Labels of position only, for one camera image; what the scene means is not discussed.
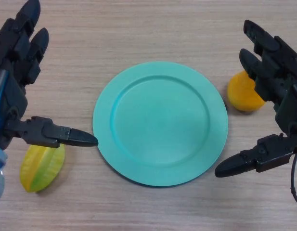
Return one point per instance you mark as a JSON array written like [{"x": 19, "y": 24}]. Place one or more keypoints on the orange yellow pear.
[{"x": 242, "y": 96}]

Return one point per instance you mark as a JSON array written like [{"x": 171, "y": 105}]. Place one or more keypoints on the yellow green starfruit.
[{"x": 42, "y": 170}]

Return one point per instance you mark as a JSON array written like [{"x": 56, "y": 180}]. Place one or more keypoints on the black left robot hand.
[{"x": 11, "y": 96}]

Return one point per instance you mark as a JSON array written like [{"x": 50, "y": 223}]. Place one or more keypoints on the green round plate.
[{"x": 160, "y": 125}]

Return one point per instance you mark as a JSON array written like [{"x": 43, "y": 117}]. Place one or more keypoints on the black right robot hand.
[{"x": 285, "y": 79}]

